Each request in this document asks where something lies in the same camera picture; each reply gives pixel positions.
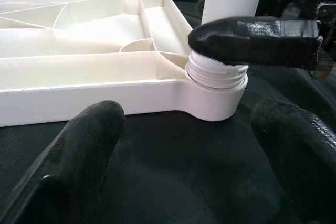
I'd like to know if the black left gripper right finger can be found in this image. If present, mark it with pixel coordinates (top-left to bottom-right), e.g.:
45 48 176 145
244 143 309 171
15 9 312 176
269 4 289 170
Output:
250 98 336 224

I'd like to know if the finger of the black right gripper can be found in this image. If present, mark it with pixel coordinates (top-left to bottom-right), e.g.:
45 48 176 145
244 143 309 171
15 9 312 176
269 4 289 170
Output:
187 15 324 69
258 0 313 20

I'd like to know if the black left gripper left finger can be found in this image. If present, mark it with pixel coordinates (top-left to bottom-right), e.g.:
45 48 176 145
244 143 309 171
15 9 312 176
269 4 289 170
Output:
0 100 126 224

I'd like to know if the white plastic table top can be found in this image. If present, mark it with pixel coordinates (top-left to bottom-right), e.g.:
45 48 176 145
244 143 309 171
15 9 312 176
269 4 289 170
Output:
0 0 249 128

